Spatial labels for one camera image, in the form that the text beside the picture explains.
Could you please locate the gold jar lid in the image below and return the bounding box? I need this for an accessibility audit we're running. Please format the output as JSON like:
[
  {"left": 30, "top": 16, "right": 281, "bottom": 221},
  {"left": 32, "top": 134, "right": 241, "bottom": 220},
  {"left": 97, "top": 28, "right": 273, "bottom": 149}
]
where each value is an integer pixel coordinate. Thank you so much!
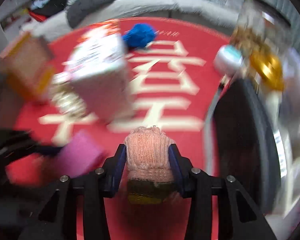
[{"left": 249, "top": 51, "right": 285, "bottom": 91}]

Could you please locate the yellow red cardboard box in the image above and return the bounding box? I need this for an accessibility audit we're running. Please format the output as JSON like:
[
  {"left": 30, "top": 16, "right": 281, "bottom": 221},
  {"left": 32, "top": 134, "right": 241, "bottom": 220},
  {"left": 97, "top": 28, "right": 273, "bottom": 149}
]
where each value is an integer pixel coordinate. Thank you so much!
[{"left": 0, "top": 31, "right": 56, "bottom": 102}]

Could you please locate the blue yarn ball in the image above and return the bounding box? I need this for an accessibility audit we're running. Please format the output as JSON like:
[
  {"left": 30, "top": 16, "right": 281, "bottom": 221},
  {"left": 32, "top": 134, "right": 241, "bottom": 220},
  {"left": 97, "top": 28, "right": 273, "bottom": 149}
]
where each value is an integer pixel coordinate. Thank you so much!
[{"left": 122, "top": 23, "right": 156, "bottom": 48}]

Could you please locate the pink foam sponge block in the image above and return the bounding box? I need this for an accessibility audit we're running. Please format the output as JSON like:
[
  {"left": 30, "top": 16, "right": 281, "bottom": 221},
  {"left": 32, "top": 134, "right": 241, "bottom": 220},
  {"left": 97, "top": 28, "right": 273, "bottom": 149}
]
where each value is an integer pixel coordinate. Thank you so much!
[{"left": 51, "top": 130, "right": 105, "bottom": 178}]

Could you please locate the clear peanut jar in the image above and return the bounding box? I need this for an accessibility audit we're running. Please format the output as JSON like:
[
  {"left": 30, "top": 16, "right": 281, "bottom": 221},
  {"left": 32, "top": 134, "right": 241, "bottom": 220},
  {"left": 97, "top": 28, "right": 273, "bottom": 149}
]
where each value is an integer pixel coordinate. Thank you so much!
[{"left": 230, "top": 0, "right": 291, "bottom": 57}]

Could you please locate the cream dotted scrunchie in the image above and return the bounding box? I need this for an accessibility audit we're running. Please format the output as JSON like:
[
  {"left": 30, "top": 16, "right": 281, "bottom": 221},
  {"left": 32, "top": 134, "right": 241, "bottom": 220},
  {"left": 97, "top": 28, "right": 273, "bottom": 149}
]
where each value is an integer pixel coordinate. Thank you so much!
[{"left": 49, "top": 72, "right": 88, "bottom": 119}]

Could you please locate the round red table mat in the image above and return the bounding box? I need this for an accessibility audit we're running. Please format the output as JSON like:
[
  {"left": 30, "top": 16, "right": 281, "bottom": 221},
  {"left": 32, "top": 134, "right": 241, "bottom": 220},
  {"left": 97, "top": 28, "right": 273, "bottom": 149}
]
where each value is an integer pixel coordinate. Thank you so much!
[{"left": 15, "top": 17, "right": 229, "bottom": 239}]

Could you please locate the white round cream jar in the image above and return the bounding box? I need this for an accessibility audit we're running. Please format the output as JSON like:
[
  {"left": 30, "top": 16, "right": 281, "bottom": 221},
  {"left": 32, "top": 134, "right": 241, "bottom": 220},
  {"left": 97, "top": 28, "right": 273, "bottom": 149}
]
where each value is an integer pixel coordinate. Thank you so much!
[{"left": 213, "top": 45, "right": 243, "bottom": 77}]

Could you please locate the black bag on sofa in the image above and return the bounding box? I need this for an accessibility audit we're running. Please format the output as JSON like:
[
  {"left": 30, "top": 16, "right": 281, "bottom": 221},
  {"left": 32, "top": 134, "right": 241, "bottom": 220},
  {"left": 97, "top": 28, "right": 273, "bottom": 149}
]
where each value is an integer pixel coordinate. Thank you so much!
[{"left": 28, "top": 0, "right": 68, "bottom": 22}]

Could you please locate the white tissue pack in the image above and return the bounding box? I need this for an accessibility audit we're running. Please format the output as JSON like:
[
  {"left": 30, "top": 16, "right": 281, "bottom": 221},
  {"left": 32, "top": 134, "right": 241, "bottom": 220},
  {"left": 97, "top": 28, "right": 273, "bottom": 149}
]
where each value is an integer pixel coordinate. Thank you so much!
[{"left": 65, "top": 20, "right": 134, "bottom": 122}]

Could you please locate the grey covered sofa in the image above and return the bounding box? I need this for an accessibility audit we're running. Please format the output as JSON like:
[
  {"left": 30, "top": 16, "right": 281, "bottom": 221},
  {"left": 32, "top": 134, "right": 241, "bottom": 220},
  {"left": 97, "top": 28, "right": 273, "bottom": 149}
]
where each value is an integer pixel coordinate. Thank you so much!
[{"left": 21, "top": 0, "right": 239, "bottom": 41}]

